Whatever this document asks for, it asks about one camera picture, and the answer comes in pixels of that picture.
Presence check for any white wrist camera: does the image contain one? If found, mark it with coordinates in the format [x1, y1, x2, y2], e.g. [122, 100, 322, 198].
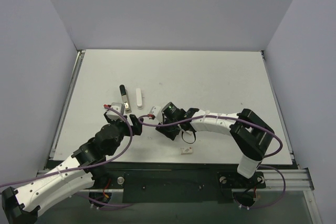
[148, 105, 163, 124]
[103, 102, 124, 123]

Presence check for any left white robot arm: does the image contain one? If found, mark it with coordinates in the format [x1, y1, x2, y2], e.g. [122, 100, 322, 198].
[2, 114, 142, 223]

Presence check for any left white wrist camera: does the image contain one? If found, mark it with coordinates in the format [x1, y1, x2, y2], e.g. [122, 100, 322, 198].
[103, 102, 124, 123]

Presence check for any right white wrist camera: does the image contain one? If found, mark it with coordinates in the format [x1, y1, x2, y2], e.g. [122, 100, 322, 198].
[148, 105, 163, 124]

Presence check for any white stapler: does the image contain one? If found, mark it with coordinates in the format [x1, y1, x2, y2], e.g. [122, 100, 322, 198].
[135, 88, 143, 109]

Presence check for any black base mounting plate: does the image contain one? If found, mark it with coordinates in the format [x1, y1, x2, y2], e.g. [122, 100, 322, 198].
[85, 162, 266, 204]

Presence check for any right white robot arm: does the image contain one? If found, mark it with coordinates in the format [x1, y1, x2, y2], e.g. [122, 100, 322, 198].
[150, 102, 274, 187]

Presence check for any small metal stapler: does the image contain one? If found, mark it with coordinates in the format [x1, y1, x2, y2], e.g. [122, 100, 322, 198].
[119, 84, 131, 113]

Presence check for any staple box with red label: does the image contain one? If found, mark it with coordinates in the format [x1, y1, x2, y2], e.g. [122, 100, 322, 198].
[180, 147, 193, 155]

